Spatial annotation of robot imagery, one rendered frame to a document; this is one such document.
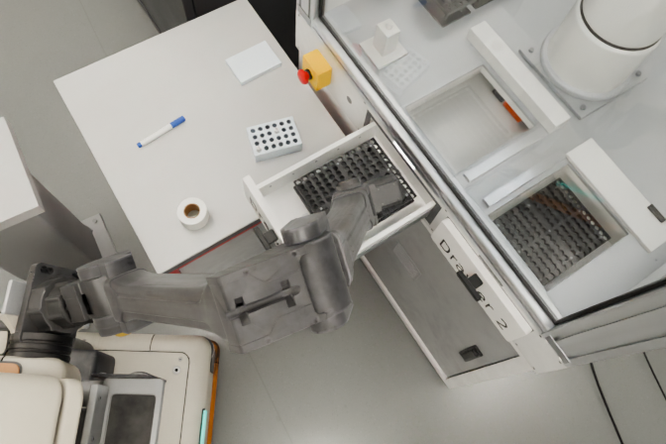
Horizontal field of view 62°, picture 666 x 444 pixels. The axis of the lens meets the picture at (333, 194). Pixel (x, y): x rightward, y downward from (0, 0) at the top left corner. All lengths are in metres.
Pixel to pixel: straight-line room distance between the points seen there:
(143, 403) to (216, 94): 0.83
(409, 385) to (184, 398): 0.79
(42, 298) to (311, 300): 0.47
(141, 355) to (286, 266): 1.34
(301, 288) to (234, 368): 1.55
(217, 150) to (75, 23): 1.48
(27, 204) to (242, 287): 1.06
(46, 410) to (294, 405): 1.37
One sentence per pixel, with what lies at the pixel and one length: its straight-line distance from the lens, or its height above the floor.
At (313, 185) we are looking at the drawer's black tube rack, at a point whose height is 0.90.
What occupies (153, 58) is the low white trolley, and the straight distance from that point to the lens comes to 1.63.
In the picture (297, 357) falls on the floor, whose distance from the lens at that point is 2.06.
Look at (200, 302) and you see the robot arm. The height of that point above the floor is 1.50.
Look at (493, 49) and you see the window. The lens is 0.89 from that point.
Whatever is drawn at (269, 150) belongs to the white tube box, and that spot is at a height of 0.80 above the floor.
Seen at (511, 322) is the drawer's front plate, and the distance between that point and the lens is 1.25.
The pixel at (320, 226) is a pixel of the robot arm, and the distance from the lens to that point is 0.55.
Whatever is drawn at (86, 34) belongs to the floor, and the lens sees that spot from 2.76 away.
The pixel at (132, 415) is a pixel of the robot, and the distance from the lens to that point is 1.04.
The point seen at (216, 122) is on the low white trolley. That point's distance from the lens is 1.50.
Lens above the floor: 2.05
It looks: 67 degrees down
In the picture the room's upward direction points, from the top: 10 degrees clockwise
